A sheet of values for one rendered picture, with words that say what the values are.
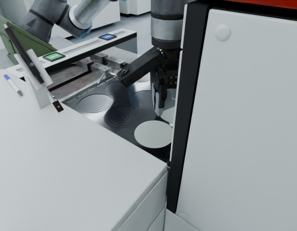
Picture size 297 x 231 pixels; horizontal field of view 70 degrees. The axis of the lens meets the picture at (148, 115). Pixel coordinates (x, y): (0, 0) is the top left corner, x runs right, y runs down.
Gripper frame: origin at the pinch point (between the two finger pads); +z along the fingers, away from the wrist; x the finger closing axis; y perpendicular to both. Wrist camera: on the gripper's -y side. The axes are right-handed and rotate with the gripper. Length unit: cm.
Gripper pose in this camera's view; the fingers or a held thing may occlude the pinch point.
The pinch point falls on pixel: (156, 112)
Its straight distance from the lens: 57.2
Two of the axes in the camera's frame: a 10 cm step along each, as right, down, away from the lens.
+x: -2.7, -6.0, 7.5
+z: 0.0, 7.8, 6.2
